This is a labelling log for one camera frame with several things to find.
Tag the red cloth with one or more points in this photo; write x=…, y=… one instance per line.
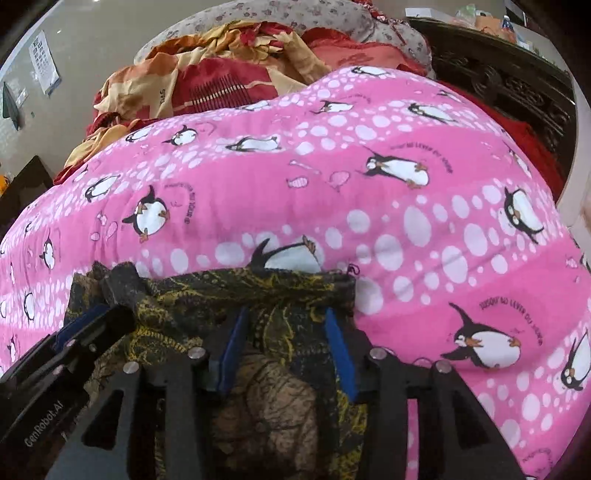
x=521, y=134

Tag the dark carved wooden headboard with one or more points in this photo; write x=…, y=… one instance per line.
x=508, y=78

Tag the grey floral pillow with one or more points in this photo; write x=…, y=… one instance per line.
x=286, y=11

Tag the red embroidered pillow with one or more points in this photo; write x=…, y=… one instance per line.
x=364, y=55

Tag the dark wooden cabinet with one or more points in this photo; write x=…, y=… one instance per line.
x=25, y=189

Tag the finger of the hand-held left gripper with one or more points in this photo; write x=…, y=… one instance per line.
x=34, y=357
x=85, y=323

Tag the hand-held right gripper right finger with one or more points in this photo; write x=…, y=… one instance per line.
x=340, y=357

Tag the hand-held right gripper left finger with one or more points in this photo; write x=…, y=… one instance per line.
x=232, y=348

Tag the orange box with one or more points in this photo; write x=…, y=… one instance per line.
x=2, y=182

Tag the dark hanging cloth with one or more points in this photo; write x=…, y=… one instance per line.
x=11, y=108

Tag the pink penguin print blanket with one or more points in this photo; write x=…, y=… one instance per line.
x=369, y=207

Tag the pile of small packets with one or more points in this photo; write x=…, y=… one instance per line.
x=489, y=21

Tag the dark floral patterned garment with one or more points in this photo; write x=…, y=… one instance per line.
x=277, y=295

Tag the red orange floral quilt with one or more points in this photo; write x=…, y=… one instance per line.
x=207, y=78

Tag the white wall calendar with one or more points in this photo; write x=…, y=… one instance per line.
x=45, y=62

